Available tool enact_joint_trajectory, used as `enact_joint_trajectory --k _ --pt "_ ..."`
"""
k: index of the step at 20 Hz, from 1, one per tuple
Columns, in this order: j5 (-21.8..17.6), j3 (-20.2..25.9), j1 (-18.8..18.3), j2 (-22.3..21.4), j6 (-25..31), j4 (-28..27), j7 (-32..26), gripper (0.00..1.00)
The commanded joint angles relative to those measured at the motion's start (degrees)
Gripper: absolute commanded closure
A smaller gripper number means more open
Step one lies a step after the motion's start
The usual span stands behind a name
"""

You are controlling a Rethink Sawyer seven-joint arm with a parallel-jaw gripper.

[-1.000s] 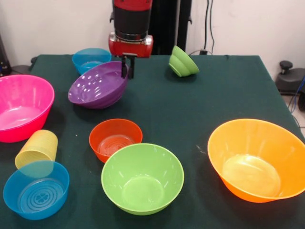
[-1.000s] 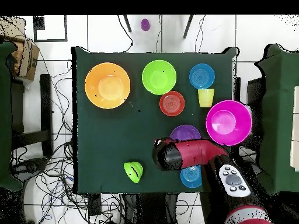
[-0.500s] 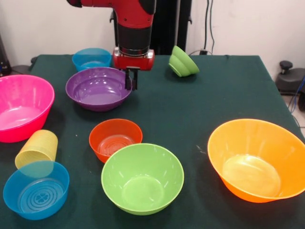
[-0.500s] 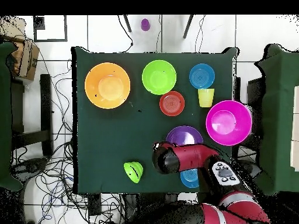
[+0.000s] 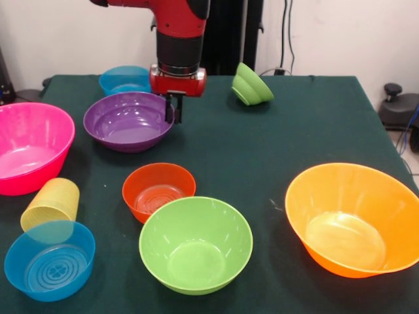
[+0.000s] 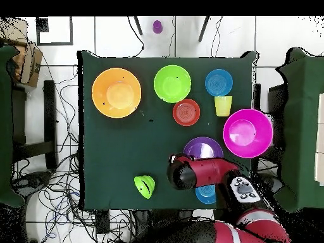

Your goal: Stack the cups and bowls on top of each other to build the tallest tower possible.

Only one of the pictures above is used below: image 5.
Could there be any small green plastic bowl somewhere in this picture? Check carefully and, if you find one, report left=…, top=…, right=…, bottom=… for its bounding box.
left=231, top=61, right=275, bottom=107

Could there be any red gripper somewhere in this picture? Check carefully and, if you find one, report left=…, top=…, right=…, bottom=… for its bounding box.
left=149, top=63, right=208, bottom=126

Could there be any red plastic bowl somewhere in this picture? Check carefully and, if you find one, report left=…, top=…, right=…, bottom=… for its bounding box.
left=122, top=162, right=197, bottom=224

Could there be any purple plastic bowl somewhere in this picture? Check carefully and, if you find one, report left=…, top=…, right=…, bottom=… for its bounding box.
left=82, top=91, right=175, bottom=154

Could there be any blue plastic bowl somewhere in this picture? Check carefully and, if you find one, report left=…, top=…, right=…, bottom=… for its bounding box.
left=98, top=65, right=152, bottom=97
left=3, top=219, right=96, bottom=302

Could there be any dark green table cloth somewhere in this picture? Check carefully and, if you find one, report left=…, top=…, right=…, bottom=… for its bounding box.
left=0, top=74, right=419, bottom=314

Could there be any black stand base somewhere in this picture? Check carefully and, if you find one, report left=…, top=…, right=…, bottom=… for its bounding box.
left=378, top=82, right=419, bottom=131
left=0, top=48, right=45, bottom=107

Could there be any large green plastic bowl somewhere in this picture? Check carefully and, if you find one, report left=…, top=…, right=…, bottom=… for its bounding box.
left=138, top=196, right=254, bottom=296

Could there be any black wall cable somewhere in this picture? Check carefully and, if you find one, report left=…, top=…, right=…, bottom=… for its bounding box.
left=280, top=0, right=297, bottom=75

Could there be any orange plastic bowl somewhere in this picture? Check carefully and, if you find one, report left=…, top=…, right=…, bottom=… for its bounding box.
left=284, top=162, right=419, bottom=279

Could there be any yellow plastic cup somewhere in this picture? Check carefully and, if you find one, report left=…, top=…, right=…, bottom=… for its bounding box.
left=20, top=177, right=81, bottom=245

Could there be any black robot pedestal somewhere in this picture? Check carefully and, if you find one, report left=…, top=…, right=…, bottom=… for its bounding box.
left=151, top=0, right=264, bottom=77

